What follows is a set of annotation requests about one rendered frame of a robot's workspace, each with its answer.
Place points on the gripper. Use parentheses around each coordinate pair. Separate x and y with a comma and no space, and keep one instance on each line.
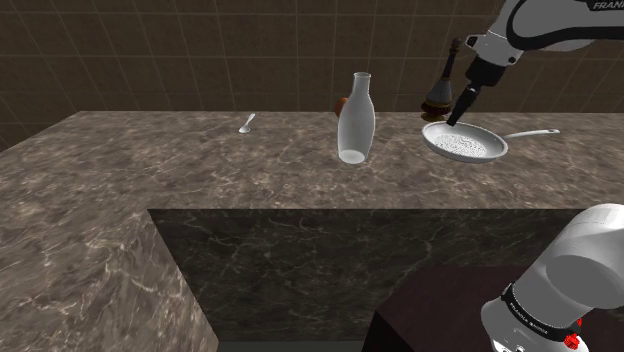
(485,72)

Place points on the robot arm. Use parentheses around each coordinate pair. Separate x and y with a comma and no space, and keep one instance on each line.
(551,24)

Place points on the white frying pan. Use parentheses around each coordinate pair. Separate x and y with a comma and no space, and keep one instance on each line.
(463,142)

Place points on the white glass bottle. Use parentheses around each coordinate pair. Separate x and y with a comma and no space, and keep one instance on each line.
(357,122)

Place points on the orange round object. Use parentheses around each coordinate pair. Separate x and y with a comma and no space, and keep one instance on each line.
(340,106)

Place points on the white spoon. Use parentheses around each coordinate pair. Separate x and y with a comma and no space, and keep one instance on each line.
(246,125)

